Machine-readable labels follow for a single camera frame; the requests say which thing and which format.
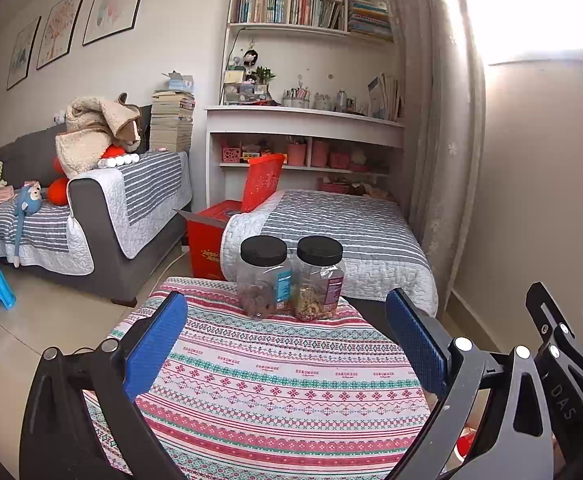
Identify red plastic basket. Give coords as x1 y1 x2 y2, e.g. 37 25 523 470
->
241 154 286 213

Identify bright window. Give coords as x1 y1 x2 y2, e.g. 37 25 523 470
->
451 0 583 66

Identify pile of plush toys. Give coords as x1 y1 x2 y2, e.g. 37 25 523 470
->
319 177 399 201

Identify clear desk organizer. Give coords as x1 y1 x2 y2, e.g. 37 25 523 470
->
224 70 269 106

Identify patterned striped tablecloth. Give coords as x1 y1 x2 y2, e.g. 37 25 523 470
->
84 276 435 480

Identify brown plush toy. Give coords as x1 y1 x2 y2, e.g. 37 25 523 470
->
114 92 144 153

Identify red cardboard box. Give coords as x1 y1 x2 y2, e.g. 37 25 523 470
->
174 200 244 281

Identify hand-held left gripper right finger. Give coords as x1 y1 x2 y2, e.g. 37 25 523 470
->
385 287 557 480

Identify framed tree picture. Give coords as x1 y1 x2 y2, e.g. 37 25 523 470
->
36 0 88 70

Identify white trash bin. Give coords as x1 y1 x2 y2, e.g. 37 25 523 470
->
429 385 493 476

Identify tall stack of magazines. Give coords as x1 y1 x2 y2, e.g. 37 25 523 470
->
148 89 195 153

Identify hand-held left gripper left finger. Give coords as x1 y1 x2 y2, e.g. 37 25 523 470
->
18 290 189 480

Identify framed pastel picture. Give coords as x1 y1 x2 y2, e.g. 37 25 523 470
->
82 0 154 46

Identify blue monkey plush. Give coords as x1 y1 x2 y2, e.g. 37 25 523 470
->
10 182 42 268

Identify striped sofa quilt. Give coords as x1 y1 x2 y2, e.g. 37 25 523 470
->
68 151 192 260
0 197 94 276

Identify framed blue figure picture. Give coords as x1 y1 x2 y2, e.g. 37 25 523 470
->
6 16 42 91

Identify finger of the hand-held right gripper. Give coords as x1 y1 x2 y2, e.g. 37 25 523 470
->
525 282 583 366

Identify light blue tissue box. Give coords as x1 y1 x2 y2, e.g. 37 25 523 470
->
164 71 194 92

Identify beige fleece blanket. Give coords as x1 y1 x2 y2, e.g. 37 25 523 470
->
54 96 142 179

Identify leaning booklets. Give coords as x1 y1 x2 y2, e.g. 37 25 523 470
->
368 72 402 122

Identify blue label snack jar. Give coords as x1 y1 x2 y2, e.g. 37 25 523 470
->
236 236 293 321

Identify bookshelf with books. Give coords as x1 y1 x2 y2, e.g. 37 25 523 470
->
230 0 347 30

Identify pen holder with pens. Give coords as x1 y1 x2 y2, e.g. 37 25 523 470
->
281 87 311 109

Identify purple label nut jar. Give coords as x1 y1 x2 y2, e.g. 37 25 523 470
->
294 235 347 322

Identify dark grey sofa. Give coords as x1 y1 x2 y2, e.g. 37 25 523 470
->
0 105 192 307

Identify white cable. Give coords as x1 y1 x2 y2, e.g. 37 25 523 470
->
158 247 190 281

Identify grey flowered curtain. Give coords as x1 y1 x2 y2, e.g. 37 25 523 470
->
381 0 487 293

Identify red plush toy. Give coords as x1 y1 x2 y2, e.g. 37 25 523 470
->
46 144 127 207

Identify stack of colourful booklets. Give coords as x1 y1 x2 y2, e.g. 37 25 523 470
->
347 0 393 41

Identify white bookshelf unit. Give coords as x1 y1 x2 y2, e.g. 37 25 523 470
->
205 0 407 216

